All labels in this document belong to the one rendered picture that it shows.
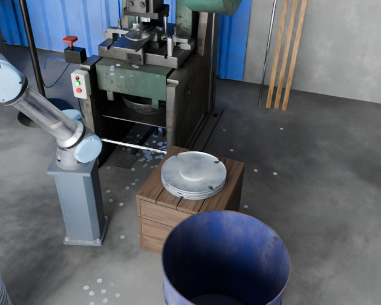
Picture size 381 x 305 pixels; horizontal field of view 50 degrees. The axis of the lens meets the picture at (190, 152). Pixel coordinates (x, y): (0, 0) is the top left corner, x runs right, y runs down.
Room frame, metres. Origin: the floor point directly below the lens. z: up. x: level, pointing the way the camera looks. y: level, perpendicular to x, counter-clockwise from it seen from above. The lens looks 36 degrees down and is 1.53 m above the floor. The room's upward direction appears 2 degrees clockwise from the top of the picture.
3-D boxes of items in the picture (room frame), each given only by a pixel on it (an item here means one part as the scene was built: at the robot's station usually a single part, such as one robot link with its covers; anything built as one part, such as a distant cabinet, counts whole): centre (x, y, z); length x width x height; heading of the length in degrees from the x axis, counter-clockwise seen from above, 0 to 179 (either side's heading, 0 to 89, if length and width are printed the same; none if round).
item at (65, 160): (1.40, 0.50, 0.50); 0.15 x 0.15 x 0.10
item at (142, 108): (2.13, 0.25, 0.36); 0.34 x 0.34 x 0.10
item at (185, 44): (2.08, 0.09, 0.76); 0.17 x 0.06 x 0.10; 73
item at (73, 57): (2.00, 0.62, 0.62); 0.10 x 0.06 x 0.20; 73
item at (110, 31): (2.18, 0.41, 0.76); 0.17 x 0.06 x 0.10; 73
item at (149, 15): (2.13, 0.25, 0.86); 0.20 x 0.16 x 0.05; 73
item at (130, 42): (1.96, 0.30, 0.72); 0.25 x 0.14 x 0.14; 163
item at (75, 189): (1.40, 0.50, 0.23); 0.19 x 0.19 x 0.45; 88
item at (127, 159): (2.00, 0.29, 0.14); 0.59 x 0.10 x 0.05; 163
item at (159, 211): (1.41, -0.02, 0.18); 0.40 x 0.38 x 0.35; 160
